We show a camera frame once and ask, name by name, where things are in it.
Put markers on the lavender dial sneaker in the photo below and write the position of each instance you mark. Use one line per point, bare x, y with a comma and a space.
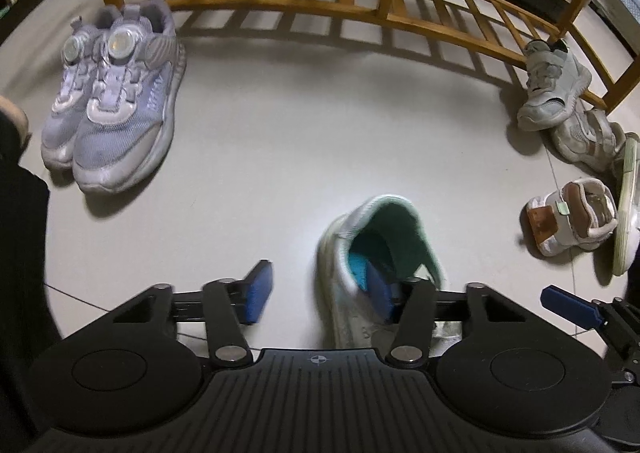
125, 133
60, 133

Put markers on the white beige velcro sneaker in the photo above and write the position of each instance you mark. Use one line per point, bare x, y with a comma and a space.
575, 223

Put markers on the white grey velcro sneaker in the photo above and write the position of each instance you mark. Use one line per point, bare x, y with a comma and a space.
550, 103
585, 143

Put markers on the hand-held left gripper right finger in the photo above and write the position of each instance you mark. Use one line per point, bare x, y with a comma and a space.
380, 293

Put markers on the white sneaker green lining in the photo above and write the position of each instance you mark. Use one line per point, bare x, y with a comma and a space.
627, 213
340, 303

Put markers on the person's black trouser leg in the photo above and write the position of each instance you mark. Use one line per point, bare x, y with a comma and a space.
25, 258

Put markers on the black slipper tan sole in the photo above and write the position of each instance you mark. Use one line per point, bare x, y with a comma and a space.
12, 123

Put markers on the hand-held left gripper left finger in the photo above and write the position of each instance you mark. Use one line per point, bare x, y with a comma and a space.
257, 293

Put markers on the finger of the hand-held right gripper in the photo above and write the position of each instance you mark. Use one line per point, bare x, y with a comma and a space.
570, 308

